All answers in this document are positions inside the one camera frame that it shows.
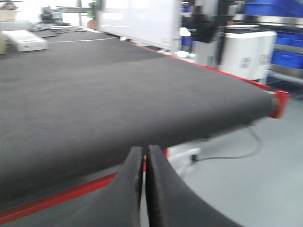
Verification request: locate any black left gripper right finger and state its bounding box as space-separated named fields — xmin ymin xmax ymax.
xmin=145 ymin=145 xmax=239 ymax=227

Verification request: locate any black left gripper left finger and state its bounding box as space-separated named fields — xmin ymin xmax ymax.
xmin=62 ymin=147 xmax=144 ymax=227

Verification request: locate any grey conveyor belt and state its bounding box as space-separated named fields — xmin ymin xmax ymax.
xmin=0 ymin=33 xmax=276 ymax=210

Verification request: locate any white cabinet machine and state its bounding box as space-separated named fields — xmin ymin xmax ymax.
xmin=219 ymin=26 xmax=277 ymax=81

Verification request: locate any white board panel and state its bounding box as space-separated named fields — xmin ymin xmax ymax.
xmin=98 ymin=0 xmax=181 ymax=50

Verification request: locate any long white carton box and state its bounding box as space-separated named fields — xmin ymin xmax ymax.
xmin=2 ymin=30 xmax=48 ymax=52

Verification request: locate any red conveyor side frame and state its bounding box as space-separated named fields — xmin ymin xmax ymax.
xmin=0 ymin=63 xmax=289 ymax=227

